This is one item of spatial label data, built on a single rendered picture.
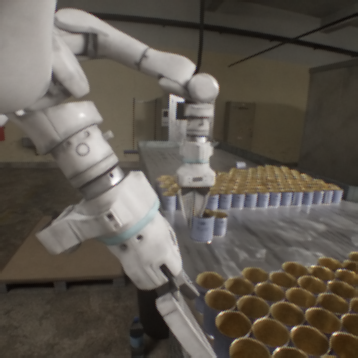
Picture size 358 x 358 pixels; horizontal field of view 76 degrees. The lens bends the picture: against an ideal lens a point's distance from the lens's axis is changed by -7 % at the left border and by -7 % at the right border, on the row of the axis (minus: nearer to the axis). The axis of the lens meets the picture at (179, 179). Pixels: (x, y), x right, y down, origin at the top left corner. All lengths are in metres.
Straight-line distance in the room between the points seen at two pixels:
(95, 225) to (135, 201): 0.05
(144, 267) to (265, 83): 8.01
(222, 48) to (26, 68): 7.55
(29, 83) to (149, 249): 0.18
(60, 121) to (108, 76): 6.83
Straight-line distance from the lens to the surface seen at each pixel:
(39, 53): 0.20
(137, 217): 0.26
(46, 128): 0.25
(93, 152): 0.25
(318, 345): 0.58
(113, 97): 7.01
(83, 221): 0.26
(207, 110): 0.61
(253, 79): 7.98
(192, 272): 0.76
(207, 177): 0.63
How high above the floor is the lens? 1.53
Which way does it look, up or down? 15 degrees down
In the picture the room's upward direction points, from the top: 3 degrees clockwise
